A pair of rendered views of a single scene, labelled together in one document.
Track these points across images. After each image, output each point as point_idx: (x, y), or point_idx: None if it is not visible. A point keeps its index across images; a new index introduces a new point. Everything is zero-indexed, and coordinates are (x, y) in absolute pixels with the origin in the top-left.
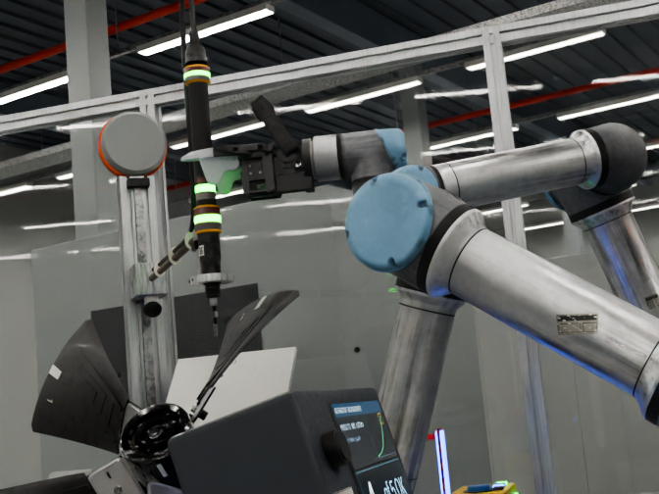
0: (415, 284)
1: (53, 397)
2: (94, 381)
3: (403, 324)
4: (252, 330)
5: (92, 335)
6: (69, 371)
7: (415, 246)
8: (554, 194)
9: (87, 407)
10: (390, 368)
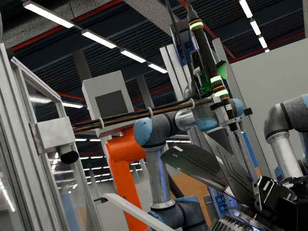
0: None
1: (229, 175)
2: (236, 166)
3: (290, 143)
4: (209, 156)
5: (214, 140)
6: (224, 160)
7: None
8: (152, 134)
9: (241, 181)
10: (294, 156)
